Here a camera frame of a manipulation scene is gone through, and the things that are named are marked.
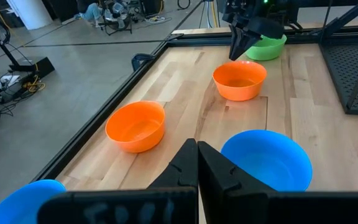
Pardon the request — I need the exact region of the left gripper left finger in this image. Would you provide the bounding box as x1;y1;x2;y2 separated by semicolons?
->
37;138;199;224

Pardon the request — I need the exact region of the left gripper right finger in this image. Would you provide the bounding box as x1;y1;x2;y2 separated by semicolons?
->
198;141;358;224

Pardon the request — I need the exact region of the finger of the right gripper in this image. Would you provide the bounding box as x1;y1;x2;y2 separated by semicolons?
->
228;25;246;62
237;30;262;59

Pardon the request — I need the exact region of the green plastic mini bowl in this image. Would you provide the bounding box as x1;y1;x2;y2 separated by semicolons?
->
245;33;288;62

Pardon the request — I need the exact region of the orange plastic mini bowl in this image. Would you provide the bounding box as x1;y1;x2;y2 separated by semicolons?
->
104;100;167;154
212;60;268;102

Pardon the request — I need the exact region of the blue plastic mini bowl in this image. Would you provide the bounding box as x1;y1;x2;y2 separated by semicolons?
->
221;129;313;192
0;179;67;224

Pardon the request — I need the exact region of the black table clamp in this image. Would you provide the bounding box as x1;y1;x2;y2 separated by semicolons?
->
131;53;155;72

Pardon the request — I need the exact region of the floor fan on stand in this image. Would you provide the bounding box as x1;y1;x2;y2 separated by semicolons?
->
99;0;133;35

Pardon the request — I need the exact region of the person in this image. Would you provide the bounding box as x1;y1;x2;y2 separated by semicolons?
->
75;0;104;22

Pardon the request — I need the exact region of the white paper sheet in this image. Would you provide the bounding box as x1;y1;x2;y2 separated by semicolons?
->
0;74;21;91

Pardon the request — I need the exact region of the white round pillar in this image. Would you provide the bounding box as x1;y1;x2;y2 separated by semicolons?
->
6;0;53;31

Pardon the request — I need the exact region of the black perforated tray with handle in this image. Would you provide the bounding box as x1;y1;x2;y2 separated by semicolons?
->
318;39;358;116

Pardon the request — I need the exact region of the black aluminium table frame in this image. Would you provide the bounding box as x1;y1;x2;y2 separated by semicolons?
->
31;0;358;183

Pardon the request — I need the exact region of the yellow floor cable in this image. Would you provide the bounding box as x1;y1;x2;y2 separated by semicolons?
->
22;63;47;93

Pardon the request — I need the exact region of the black stand with cable coil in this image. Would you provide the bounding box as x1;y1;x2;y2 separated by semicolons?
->
0;17;55;73

